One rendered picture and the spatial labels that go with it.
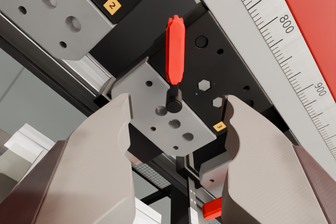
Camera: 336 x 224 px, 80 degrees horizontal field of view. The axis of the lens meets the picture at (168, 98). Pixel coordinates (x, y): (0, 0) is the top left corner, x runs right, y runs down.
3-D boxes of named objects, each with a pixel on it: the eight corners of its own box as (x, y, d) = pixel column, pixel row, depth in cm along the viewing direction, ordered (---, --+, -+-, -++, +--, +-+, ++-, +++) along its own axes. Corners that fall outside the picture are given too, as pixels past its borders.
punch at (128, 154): (93, 137, 34) (133, 108, 31) (97, 129, 36) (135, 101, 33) (135, 169, 38) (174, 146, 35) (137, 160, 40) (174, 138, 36)
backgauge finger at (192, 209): (175, 218, 54) (191, 212, 52) (175, 147, 76) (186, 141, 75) (201, 236, 59) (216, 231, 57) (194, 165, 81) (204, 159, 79)
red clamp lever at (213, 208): (201, 220, 33) (256, 198, 29) (198, 196, 36) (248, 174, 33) (207, 224, 33) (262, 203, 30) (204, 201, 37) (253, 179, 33)
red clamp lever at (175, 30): (186, 19, 17) (182, 114, 22) (184, 12, 20) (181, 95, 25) (165, 19, 17) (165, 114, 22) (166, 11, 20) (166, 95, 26)
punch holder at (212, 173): (193, 178, 34) (291, 130, 28) (190, 142, 41) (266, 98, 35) (239, 218, 39) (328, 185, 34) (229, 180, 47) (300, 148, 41)
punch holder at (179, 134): (101, 98, 26) (209, 9, 20) (117, 71, 33) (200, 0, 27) (174, 162, 32) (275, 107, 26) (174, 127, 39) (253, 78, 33)
